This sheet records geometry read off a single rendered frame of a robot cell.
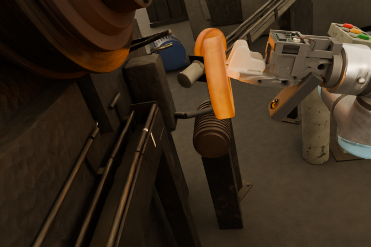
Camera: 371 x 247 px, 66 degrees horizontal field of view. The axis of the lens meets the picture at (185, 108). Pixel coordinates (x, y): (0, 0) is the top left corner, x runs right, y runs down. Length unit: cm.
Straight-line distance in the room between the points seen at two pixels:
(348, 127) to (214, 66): 31
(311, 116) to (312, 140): 14
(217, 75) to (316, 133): 101
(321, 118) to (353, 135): 75
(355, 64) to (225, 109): 22
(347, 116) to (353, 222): 75
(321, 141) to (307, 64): 95
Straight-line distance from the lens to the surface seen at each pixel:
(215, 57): 48
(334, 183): 148
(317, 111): 137
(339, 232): 132
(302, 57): 52
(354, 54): 56
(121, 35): 57
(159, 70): 82
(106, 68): 52
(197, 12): 336
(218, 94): 48
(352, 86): 56
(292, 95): 56
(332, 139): 170
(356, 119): 64
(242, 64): 52
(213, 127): 94
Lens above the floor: 106
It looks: 29 degrees down
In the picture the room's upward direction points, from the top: 15 degrees counter-clockwise
